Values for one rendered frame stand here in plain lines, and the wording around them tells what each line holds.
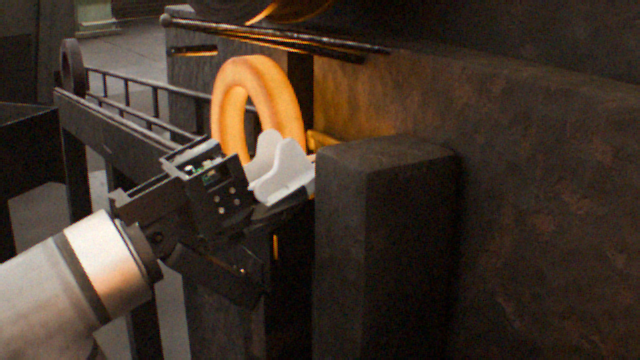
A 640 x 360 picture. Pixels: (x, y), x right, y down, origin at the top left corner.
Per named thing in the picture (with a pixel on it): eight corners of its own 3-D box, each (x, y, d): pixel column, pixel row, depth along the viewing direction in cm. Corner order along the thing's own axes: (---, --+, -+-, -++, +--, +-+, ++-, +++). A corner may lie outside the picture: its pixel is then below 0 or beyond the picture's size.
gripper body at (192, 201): (246, 149, 57) (121, 217, 52) (276, 233, 61) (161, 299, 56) (211, 130, 63) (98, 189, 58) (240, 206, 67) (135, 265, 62)
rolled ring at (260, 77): (277, 70, 64) (307, 66, 66) (207, 48, 79) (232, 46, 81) (280, 248, 70) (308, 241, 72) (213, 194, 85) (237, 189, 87)
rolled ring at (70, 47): (69, 39, 154) (82, 38, 156) (57, 39, 169) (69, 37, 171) (76, 113, 159) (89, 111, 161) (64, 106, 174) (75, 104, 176)
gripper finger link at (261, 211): (313, 189, 61) (228, 237, 57) (317, 204, 61) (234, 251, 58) (287, 175, 64) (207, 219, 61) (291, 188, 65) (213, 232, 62)
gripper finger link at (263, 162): (317, 112, 64) (233, 156, 60) (333, 166, 67) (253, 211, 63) (301, 106, 66) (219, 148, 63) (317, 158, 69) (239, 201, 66)
